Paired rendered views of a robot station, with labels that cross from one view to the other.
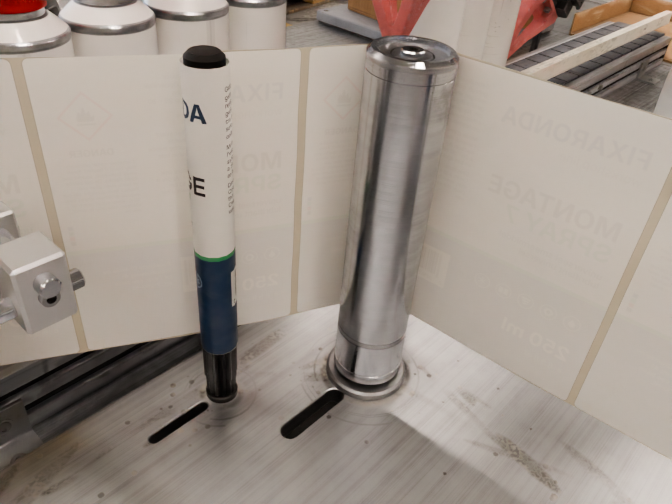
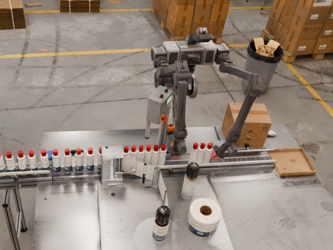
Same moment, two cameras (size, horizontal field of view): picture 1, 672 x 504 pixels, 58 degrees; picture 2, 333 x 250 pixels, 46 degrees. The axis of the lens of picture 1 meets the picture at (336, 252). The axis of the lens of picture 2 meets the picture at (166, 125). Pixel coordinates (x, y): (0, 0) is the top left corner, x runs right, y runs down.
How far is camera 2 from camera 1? 2.45 m
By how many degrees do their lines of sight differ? 27
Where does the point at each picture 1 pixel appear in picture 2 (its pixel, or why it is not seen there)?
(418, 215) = (155, 177)
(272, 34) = (163, 155)
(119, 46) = (147, 154)
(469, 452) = (155, 195)
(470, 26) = (198, 156)
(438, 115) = (156, 172)
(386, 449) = (150, 192)
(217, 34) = (156, 154)
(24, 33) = (140, 153)
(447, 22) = (193, 156)
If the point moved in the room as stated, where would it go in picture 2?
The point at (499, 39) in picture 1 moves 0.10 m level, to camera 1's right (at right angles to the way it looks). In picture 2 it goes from (205, 158) to (217, 165)
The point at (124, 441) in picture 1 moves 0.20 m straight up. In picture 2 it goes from (135, 182) to (137, 162)
